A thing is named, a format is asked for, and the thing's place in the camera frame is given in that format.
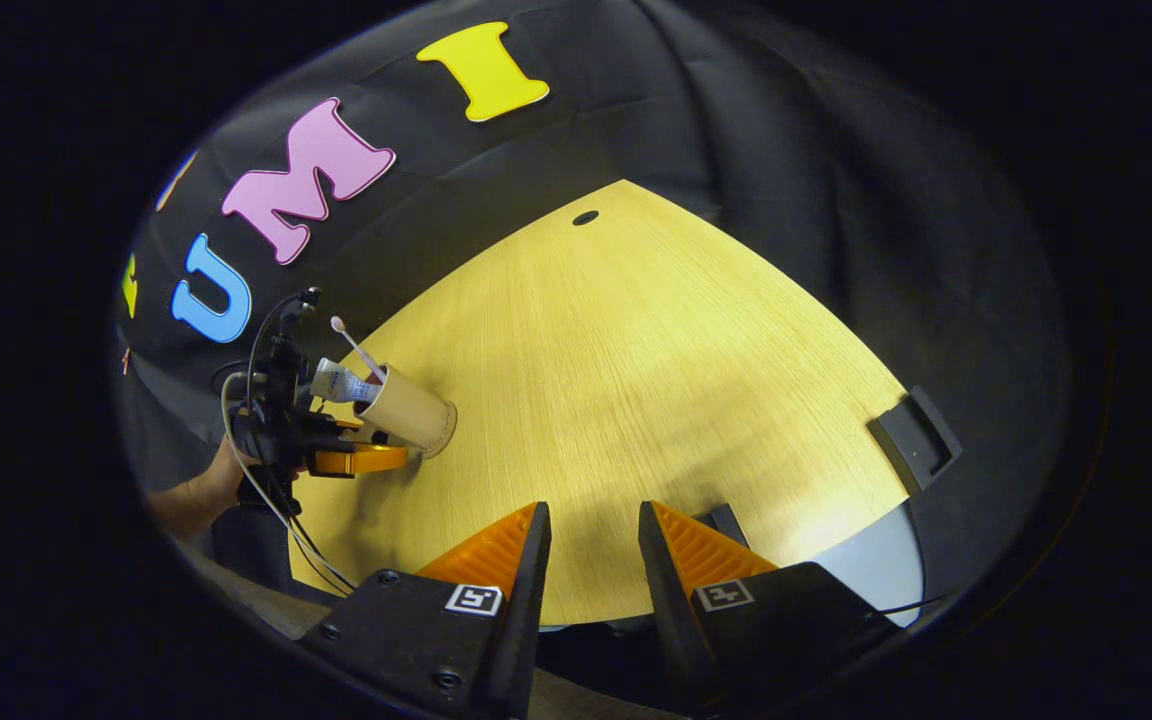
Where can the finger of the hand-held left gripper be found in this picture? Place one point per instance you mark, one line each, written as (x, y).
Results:
(348, 428)
(366, 461)

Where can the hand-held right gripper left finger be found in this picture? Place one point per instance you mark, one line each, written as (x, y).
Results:
(531, 620)

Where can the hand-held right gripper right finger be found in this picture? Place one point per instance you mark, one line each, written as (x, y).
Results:
(671, 610)

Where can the white toothpaste tube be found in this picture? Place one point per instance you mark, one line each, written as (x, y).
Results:
(336, 382)

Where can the beige cup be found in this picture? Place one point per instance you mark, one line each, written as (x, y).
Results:
(406, 410)

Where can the pink toothbrush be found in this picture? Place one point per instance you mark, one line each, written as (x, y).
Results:
(356, 348)

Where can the wooden desktop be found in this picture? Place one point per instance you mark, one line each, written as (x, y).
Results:
(636, 380)

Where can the black backdrop cloth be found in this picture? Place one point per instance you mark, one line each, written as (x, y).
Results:
(836, 200)

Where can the black desk edge bracket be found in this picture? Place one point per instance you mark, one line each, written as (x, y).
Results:
(726, 525)
(916, 440)

